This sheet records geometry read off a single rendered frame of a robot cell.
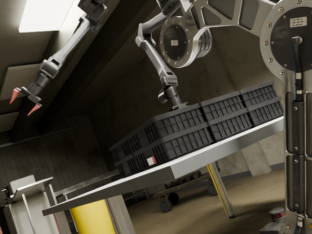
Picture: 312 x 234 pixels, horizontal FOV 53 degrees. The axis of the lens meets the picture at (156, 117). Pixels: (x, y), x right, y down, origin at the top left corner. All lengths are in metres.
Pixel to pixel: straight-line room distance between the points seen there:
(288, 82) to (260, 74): 3.63
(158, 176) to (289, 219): 0.44
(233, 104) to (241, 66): 2.95
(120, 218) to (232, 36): 3.80
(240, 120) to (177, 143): 0.43
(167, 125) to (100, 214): 2.04
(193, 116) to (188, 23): 0.58
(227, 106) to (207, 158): 0.88
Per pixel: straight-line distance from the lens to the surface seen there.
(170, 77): 1.71
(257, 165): 4.84
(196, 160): 0.90
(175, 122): 1.57
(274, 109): 2.01
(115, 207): 1.38
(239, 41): 4.73
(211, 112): 1.70
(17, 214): 6.33
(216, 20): 1.13
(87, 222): 3.41
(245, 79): 4.72
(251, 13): 1.05
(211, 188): 4.46
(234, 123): 1.77
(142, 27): 1.98
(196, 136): 1.61
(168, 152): 1.51
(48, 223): 6.42
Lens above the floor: 0.72
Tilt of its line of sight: 8 degrees up
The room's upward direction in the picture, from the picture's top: 21 degrees counter-clockwise
